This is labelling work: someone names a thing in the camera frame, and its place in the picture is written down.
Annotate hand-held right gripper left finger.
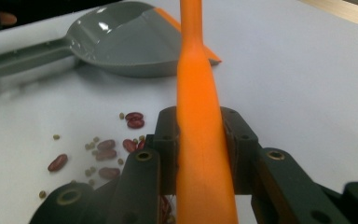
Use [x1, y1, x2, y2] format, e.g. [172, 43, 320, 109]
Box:
[145, 105, 181, 196]

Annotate wooden table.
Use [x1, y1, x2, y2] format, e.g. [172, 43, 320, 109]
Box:
[297, 0, 358, 32]

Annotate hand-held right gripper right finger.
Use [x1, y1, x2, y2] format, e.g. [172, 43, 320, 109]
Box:
[219, 105, 261, 196]

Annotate orange brush with grey bristles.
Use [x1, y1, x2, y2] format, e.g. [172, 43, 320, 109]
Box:
[174, 0, 241, 224]

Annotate red and green beans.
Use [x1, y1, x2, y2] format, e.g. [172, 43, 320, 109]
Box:
[37, 111, 177, 224]

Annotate grey dustpan with orange lip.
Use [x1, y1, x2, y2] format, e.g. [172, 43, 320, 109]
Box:
[0, 1, 223, 80]

